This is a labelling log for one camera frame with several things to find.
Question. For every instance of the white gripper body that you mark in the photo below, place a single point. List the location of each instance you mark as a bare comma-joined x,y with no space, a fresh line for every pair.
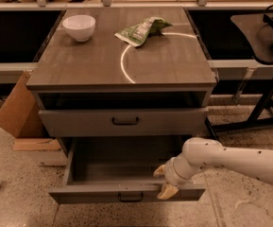
171,174

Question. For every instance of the grey drawer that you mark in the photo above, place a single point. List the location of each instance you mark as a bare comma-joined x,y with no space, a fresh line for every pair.
115,169
137,122

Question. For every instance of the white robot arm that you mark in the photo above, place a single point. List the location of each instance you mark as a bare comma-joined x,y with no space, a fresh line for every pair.
198,154

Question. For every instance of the grey top drawer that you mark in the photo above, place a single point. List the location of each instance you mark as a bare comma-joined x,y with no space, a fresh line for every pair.
137,122

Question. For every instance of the grey drawer cabinet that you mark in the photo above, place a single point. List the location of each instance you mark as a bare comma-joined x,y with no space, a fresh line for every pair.
170,71

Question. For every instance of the green snack bag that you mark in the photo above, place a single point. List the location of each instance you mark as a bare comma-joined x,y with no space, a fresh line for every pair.
136,35

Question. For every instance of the brown cardboard box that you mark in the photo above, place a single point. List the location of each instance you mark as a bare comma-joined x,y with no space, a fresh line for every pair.
19,116

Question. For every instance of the white ceramic bowl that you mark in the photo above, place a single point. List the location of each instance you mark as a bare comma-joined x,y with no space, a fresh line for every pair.
79,27

